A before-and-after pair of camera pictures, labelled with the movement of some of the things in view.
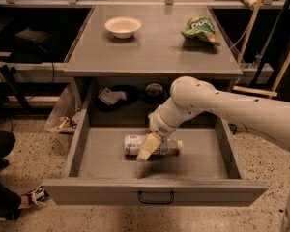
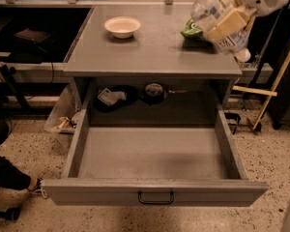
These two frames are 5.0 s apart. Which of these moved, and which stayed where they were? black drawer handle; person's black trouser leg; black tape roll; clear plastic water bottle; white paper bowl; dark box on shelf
Moved: person's black trouser leg; clear plastic water bottle
Stayed: black tape roll; dark box on shelf; white paper bowl; black drawer handle
